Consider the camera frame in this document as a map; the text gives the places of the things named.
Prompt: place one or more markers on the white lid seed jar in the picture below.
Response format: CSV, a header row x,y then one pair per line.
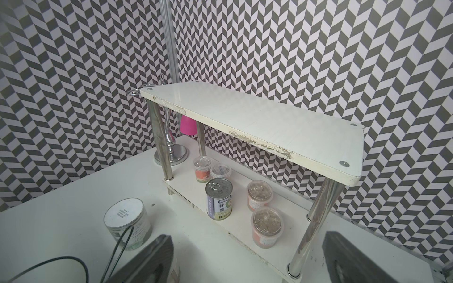
x,y
126,213

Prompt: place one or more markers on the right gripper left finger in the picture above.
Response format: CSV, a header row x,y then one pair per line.
x,y
150,265

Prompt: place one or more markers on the silver metal cup stand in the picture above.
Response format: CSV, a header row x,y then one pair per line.
x,y
177,153

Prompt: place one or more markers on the small cup red contents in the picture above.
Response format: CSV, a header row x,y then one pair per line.
x,y
202,166

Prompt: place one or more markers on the tin can pull-tab lid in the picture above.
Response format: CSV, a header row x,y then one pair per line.
x,y
219,198

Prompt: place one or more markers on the pink upside-down cup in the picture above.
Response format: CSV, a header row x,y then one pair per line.
x,y
188,126

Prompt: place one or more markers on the white two-tier shelf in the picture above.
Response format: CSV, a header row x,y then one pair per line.
x,y
273,139

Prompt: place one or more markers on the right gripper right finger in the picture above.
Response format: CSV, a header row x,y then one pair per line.
x,y
347,264

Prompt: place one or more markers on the small cup back right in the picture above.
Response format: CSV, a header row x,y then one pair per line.
x,y
260,194

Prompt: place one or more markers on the small cup yellow label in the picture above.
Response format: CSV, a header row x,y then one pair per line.
x,y
220,170

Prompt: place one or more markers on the left aluminium corner post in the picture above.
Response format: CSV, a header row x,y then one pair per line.
x,y
167,19

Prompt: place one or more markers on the small cup front right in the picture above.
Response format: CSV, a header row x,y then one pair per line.
x,y
267,227

